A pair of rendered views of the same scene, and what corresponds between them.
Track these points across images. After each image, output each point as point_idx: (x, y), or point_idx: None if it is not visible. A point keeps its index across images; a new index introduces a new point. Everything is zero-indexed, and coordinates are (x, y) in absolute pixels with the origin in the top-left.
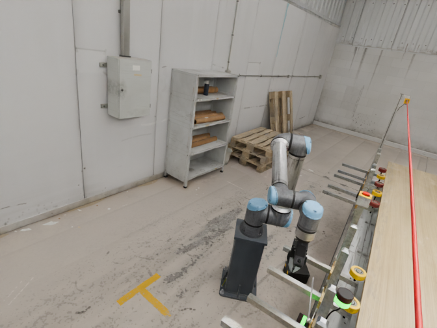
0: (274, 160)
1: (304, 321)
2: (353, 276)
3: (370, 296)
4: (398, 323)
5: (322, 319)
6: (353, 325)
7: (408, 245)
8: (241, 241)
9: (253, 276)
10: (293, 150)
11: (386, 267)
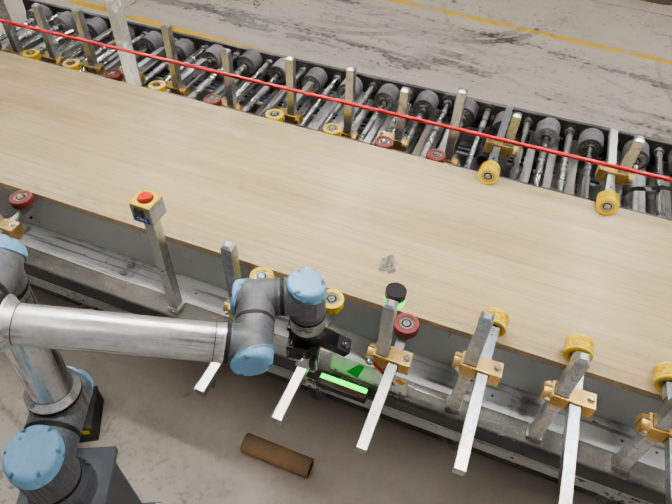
0: (115, 340)
1: (330, 376)
2: None
3: None
4: (344, 255)
5: (487, 316)
6: None
7: (168, 192)
8: None
9: (136, 500)
10: (12, 290)
11: (238, 237)
